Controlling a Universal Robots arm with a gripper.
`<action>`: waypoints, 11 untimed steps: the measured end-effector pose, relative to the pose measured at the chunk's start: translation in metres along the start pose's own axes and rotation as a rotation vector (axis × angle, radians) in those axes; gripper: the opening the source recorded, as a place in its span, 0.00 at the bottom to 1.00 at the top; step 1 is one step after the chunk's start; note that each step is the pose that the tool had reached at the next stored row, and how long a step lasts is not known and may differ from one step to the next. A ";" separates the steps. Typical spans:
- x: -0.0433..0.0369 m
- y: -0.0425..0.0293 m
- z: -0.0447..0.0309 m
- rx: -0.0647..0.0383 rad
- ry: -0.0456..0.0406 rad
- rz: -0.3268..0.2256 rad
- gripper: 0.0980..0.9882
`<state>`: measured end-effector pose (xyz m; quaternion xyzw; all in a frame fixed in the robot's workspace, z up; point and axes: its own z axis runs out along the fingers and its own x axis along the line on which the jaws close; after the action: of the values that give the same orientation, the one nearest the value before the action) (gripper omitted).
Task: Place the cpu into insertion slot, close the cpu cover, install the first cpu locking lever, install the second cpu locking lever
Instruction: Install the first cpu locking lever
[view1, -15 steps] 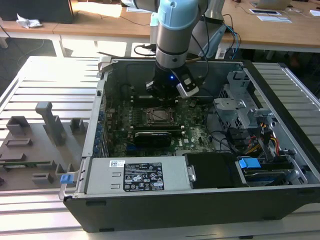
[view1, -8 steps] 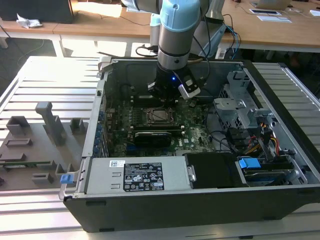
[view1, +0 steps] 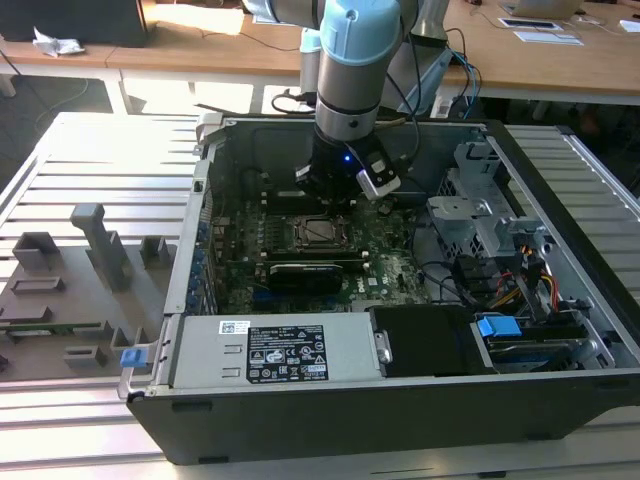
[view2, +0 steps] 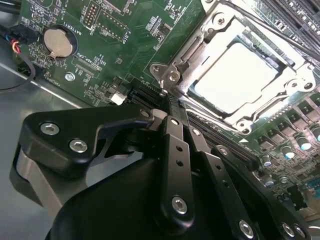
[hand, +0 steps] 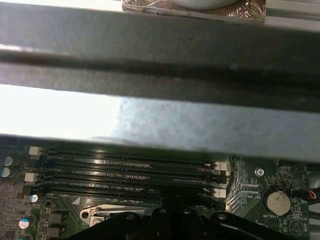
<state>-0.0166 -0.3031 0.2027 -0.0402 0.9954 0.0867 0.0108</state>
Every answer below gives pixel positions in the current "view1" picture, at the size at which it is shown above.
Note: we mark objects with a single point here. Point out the silver CPU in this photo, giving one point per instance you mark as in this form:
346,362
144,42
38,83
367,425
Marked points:
321,231

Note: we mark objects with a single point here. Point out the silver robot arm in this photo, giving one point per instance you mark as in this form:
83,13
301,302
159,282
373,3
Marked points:
350,90

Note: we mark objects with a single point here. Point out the CPU socket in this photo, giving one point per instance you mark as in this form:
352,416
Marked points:
341,246

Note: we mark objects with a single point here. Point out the blue expansion slot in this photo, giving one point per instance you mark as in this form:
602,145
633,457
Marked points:
264,299

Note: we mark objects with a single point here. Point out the black graphics card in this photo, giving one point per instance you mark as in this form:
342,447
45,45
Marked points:
305,280

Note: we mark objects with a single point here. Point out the green motherboard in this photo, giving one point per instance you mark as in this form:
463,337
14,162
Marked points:
395,265

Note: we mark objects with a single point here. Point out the white power adapter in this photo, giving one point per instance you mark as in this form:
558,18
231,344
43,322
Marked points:
441,106

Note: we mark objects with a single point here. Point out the black power connector bundle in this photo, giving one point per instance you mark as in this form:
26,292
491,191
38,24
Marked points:
470,272

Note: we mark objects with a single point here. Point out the perforated metal drive cage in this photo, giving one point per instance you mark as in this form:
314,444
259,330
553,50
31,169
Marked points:
495,225

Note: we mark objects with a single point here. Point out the wooden desk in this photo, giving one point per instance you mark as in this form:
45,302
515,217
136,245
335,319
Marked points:
200,50
550,65

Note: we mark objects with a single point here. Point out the silver power supply unit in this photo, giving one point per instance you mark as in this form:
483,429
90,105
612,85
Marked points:
210,355

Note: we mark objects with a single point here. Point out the blue disk carrier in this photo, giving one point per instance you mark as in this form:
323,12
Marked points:
500,330

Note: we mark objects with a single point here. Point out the white paper dark print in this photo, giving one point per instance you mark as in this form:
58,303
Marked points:
532,23

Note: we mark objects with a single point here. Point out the black PC case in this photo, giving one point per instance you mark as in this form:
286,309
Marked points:
350,425

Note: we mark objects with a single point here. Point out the silver laptop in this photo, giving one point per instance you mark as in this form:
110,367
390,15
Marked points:
542,6

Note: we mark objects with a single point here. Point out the hard disk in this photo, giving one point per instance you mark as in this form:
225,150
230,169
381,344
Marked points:
530,357

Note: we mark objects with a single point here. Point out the blue plastic clip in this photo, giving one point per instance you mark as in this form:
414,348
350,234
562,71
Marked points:
134,359

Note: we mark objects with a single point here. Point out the black computer monitor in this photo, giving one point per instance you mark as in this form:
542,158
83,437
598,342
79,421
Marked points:
70,22

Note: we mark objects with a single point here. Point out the crumpled white paper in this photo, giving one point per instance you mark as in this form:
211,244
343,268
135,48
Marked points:
55,42

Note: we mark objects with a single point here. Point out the green RAM stick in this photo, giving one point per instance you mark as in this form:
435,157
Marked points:
50,329

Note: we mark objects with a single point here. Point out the grey parts rack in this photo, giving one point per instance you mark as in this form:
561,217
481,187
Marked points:
40,350

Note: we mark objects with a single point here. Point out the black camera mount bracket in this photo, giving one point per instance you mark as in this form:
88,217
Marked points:
380,165

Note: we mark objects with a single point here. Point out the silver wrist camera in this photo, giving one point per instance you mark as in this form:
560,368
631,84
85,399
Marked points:
380,189

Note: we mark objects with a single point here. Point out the grey metal bay bracket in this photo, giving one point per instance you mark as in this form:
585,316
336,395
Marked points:
452,210

